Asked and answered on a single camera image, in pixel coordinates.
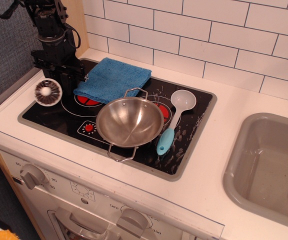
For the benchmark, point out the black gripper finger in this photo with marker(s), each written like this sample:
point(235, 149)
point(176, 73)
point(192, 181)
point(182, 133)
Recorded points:
point(52, 73)
point(70, 81)

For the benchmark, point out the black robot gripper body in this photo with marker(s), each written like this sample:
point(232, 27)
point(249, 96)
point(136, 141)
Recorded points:
point(58, 51)

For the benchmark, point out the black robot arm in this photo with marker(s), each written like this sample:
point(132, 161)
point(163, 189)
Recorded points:
point(43, 14)

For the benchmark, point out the stainless steel pot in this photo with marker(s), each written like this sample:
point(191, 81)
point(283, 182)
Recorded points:
point(129, 122)

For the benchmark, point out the black toy stovetop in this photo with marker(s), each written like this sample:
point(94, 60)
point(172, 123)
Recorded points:
point(68, 118)

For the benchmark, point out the blue folded cloth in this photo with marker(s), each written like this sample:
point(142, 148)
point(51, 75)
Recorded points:
point(110, 79)

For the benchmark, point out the red stove button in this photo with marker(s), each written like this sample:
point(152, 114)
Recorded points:
point(89, 128)

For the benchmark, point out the grey timer knob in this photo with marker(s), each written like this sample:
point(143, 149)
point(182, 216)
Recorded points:
point(32, 176)

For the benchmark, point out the grey oven knob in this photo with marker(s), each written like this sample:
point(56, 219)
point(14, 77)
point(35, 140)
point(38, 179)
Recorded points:
point(132, 222)

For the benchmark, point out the yellow object at corner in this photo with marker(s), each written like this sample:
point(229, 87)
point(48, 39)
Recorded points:
point(8, 235)

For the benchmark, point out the grey toy sink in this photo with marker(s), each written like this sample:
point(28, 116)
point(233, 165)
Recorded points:
point(256, 176)

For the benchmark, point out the wooden side post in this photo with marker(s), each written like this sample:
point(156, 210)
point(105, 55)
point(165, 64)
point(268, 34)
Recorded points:
point(76, 19)

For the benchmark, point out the white ladle with blue handle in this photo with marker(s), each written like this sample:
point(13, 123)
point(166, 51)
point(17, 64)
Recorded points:
point(182, 100)

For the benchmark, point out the grey oven door handle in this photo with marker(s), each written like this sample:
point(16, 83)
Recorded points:
point(89, 227)

